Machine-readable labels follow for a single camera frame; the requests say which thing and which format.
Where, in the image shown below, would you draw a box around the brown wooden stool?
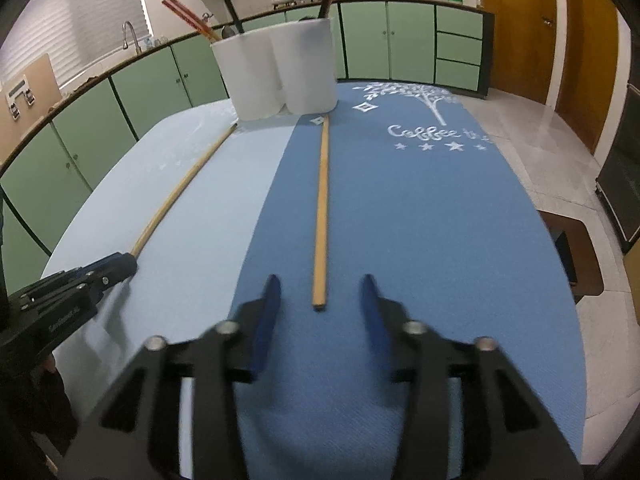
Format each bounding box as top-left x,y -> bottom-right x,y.
539,210 -> 604,304

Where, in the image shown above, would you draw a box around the white window blind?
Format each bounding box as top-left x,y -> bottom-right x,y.
1,0 -> 150,84

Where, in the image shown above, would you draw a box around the red-handled bamboo chopstick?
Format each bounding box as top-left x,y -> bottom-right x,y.
162,0 -> 217,44
169,0 -> 221,42

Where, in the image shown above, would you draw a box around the wooden door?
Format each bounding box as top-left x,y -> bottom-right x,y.
555,0 -> 618,152
482,0 -> 556,104

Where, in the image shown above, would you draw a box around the green lower kitchen cabinets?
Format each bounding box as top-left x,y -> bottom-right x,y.
1,0 -> 495,292

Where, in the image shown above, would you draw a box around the white two-compartment utensil holder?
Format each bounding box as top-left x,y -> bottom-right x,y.
212,18 -> 337,122

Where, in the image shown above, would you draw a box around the light blue placemat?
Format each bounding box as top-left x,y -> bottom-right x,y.
41,98 -> 302,480

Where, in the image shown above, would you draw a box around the chrome kitchen faucet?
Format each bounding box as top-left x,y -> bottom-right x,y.
122,21 -> 142,55

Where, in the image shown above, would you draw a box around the left wooden door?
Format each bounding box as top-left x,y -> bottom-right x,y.
482,0 -> 556,104

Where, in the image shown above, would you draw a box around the right wooden door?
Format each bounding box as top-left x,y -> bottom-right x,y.
555,0 -> 618,152

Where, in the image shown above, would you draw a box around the cardboard board with clips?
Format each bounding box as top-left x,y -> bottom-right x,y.
0,54 -> 62,162

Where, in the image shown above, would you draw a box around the dark blue placemat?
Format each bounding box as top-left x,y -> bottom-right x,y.
234,82 -> 586,479

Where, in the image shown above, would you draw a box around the plain bamboo chopstick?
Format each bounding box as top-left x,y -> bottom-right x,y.
130,122 -> 238,259
311,116 -> 330,311

